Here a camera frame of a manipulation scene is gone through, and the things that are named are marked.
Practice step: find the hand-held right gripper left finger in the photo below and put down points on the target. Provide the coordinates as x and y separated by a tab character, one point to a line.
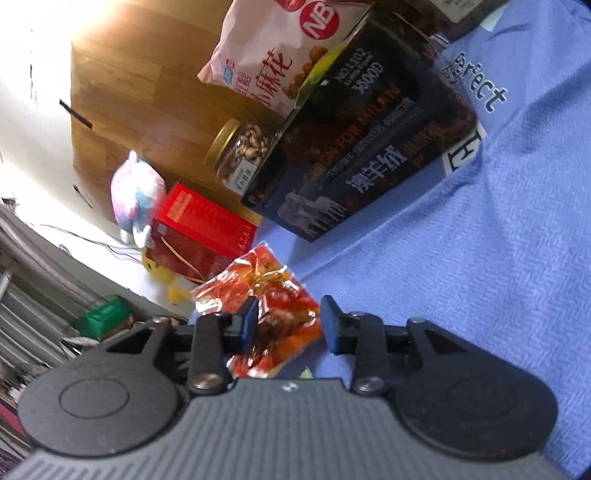
249	325

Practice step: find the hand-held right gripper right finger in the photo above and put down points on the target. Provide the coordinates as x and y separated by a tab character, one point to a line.
330	325

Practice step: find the red snack packet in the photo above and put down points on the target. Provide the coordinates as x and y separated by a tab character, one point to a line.
277	288

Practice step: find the black printed cardboard box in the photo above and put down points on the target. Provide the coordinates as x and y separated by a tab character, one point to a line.
369	138

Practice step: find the yellow plush toy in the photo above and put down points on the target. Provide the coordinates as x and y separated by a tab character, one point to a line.
166	277

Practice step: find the red gift box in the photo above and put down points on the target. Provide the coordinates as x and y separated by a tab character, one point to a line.
203	226

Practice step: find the blue blanket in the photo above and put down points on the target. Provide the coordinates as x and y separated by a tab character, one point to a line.
461	277

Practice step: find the green plastic box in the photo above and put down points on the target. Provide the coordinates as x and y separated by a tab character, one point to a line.
104	318

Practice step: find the gold lid nut jar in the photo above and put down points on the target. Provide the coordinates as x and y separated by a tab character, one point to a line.
240	152

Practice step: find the pink white plush toy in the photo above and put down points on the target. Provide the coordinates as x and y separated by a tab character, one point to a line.
136	194

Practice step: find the grey curtain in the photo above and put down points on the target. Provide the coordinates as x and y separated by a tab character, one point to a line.
32	286

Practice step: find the pink snack bag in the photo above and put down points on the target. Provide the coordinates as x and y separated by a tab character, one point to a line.
258	60

